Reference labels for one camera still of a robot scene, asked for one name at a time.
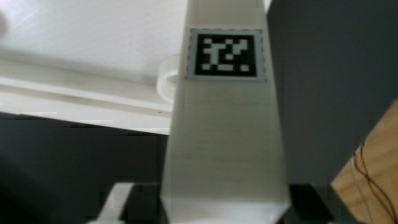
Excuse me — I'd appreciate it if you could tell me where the white desk leg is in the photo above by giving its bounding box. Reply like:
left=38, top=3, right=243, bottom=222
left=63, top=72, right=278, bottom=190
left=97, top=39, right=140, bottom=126
left=159, top=0, right=291, bottom=224

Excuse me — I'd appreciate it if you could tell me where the white desk top tray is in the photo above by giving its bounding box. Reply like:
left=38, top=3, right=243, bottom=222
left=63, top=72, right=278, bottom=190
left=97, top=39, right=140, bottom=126
left=0, top=0, right=188, bottom=134

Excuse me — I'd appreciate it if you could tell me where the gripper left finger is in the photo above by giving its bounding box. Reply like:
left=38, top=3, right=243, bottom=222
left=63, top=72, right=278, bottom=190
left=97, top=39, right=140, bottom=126
left=86, top=183, right=134, bottom=224

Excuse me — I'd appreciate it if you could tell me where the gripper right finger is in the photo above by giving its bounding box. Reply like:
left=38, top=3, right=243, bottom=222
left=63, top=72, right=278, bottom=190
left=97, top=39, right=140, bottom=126
left=284, top=184, right=349, bottom=224

